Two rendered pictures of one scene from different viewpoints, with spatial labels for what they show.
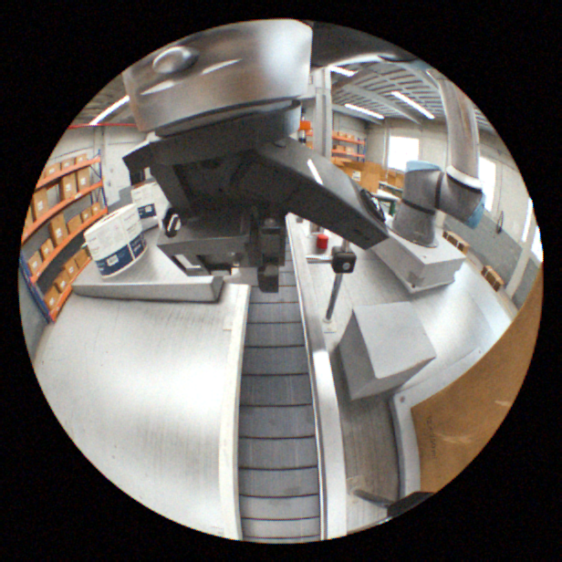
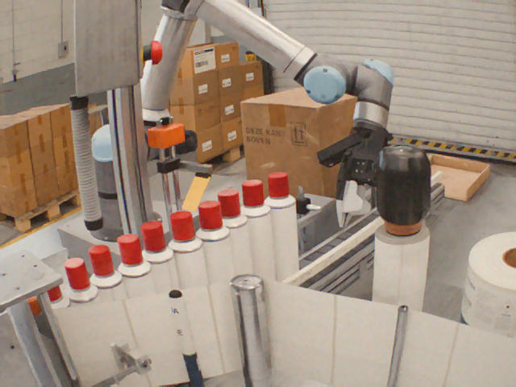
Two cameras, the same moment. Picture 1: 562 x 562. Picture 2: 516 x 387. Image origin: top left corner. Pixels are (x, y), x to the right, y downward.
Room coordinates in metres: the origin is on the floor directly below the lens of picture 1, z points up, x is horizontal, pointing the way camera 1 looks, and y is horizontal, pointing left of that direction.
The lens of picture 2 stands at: (1.04, 0.63, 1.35)
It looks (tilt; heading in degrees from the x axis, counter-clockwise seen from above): 18 degrees down; 225
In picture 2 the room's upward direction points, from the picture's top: 5 degrees counter-clockwise
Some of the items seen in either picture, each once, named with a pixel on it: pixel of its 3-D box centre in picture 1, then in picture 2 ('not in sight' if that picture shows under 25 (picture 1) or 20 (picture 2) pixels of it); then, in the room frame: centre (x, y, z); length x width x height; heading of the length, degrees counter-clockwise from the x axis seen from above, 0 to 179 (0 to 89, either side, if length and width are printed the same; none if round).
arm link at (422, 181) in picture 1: (424, 182); (117, 154); (0.43, -0.40, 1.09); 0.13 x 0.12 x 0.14; 30
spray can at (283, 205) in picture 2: not in sight; (281, 233); (0.38, 0.03, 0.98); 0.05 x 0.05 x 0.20
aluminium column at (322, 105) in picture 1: (322, 134); (128, 147); (0.57, -0.12, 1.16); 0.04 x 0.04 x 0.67; 2
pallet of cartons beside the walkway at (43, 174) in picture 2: not in sight; (17, 164); (-0.42, -3.89, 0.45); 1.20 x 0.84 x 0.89; 101
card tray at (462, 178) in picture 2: not in sight; (447, 175); (-0.48, -0.01, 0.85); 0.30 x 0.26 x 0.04; 2
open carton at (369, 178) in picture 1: (363, 174); not in sight; (2.13, -0.98, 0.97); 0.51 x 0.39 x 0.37; 105
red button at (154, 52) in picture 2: not in sight; (151, 52); (0.60, 0.02, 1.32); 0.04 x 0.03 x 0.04; 57
